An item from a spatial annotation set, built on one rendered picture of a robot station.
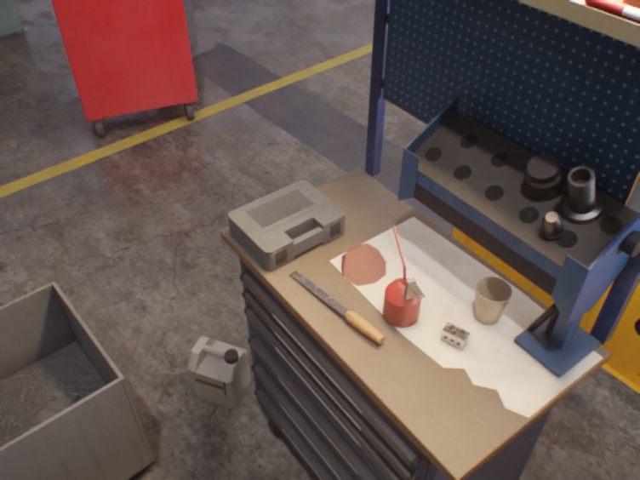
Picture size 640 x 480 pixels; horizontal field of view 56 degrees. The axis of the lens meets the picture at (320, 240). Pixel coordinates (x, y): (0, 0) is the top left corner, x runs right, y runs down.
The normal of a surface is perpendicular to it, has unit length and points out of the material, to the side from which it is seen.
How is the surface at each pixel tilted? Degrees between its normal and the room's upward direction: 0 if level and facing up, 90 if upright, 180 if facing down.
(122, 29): 90
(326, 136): 0
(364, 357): 0
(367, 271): 27
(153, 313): 0
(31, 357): 90
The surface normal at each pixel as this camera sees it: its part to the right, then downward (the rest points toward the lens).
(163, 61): 0.36, 0.62
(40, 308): 0.65, 0.51
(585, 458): 0.00, -0.74
